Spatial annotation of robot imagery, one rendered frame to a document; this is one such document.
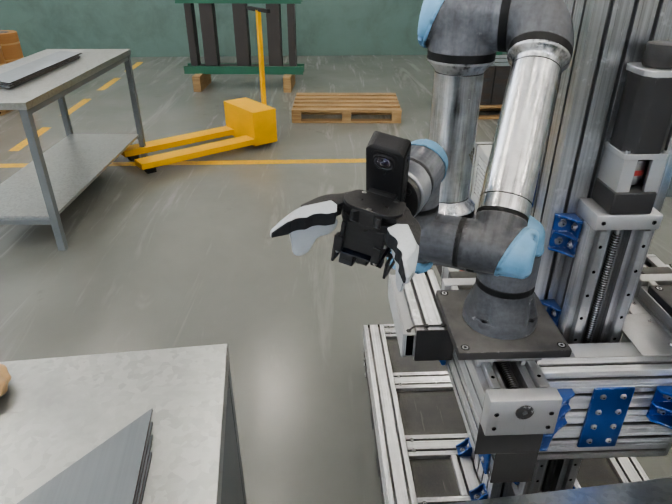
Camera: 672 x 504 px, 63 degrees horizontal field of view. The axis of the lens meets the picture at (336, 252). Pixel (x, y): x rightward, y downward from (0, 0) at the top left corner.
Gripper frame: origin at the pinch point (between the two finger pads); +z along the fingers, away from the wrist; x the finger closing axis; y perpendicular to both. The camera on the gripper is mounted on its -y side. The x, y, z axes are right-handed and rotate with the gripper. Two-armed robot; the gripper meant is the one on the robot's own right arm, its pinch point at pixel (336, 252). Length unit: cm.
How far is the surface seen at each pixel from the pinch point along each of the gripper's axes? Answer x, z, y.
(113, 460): 27, 7, 42
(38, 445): 41, 8, 47
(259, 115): 232, -396, 147
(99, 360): 47, -11, 47
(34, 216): 260, -167, 160
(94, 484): 26, 11, 42
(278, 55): 337, -625, 151
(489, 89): 55, -592, 124
